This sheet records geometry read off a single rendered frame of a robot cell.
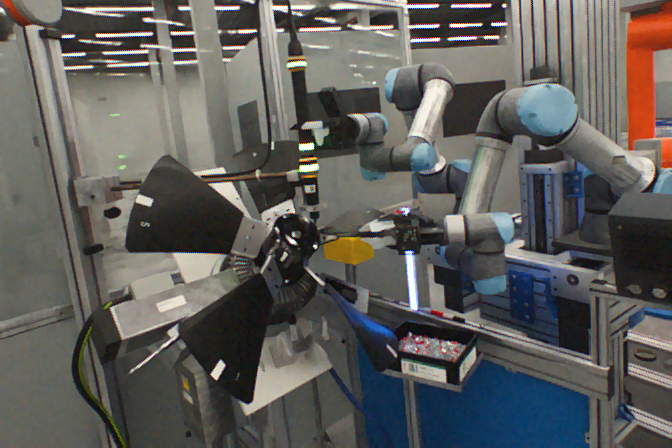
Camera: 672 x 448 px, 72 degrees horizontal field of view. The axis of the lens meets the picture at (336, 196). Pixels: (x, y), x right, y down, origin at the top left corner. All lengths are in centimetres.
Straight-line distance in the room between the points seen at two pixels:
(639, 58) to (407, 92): 355
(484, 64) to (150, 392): 463
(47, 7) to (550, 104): 131
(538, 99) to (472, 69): 426
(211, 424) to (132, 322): 51
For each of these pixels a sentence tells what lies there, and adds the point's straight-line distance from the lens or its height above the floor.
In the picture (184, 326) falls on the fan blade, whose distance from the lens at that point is 90.
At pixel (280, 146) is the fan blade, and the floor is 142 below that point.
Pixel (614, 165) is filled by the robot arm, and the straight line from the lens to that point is 132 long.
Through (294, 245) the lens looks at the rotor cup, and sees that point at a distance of 105.
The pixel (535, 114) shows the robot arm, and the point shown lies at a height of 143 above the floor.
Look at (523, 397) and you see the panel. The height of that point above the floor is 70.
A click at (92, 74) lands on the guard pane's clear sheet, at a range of 169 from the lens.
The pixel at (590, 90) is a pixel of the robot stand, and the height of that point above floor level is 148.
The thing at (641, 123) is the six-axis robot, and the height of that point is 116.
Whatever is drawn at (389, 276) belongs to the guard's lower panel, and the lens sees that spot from 247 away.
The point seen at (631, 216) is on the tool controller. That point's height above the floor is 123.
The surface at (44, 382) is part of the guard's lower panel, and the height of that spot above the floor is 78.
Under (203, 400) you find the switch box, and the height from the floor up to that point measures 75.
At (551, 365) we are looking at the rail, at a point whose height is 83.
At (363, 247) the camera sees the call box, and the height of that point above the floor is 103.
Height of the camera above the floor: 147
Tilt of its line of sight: 9 degrees down
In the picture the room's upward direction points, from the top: 6 degrees counter-clockwise
